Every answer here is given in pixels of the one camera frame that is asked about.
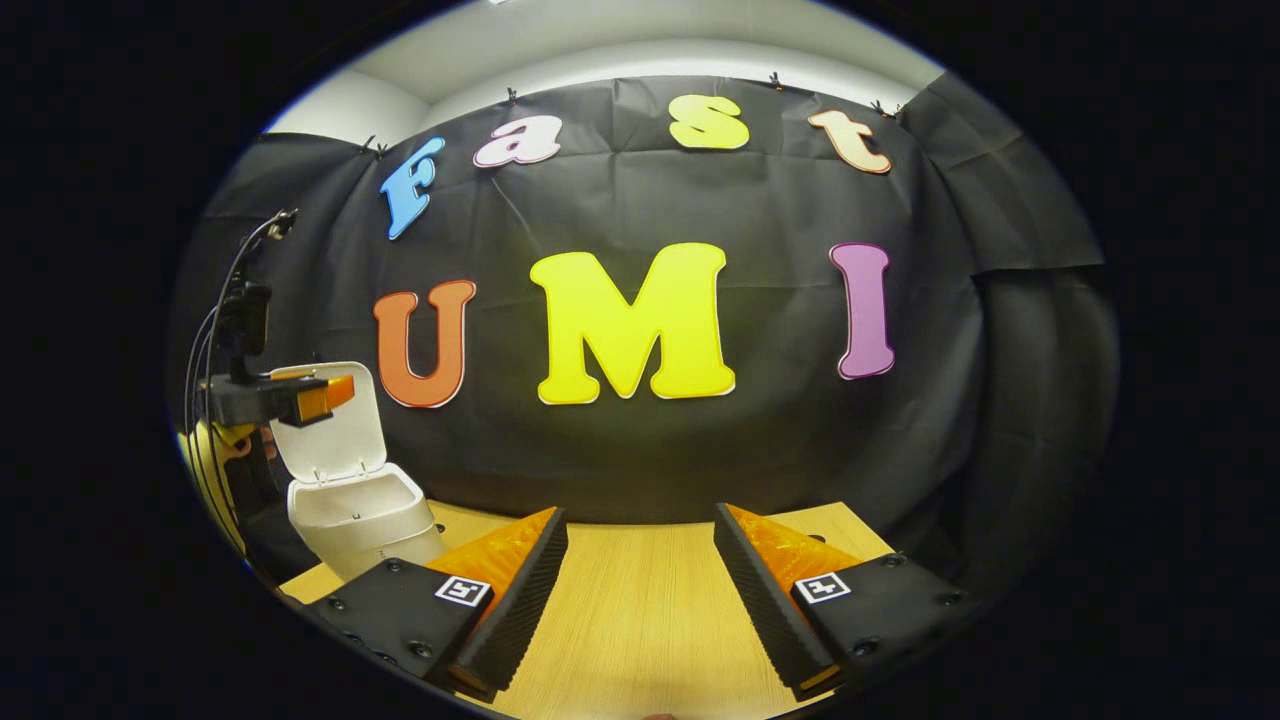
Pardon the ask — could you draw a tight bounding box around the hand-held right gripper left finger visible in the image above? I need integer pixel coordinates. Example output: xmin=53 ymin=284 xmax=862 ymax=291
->
xmin=300 ymin=507 xmax=569 ymax=703

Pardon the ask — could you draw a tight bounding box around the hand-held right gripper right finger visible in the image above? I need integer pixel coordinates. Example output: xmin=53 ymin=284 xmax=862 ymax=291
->
xmin=713 ymin=504 xmax=993 ymax=702

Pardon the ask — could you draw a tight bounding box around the white desktop garbage bin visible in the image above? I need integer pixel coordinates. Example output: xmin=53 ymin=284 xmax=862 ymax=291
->
xmin=268 ymin=362 xmax=446 ymax=581

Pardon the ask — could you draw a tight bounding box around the wooden desktop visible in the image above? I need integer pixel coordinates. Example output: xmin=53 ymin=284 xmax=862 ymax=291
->
xmin=278 ymin=500 xmax=896 ymax=720

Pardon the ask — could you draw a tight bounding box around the black backdrop cloth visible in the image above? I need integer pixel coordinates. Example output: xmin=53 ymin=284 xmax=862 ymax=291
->
xmin=165 ymin=72 xmax=1121 ymax=601

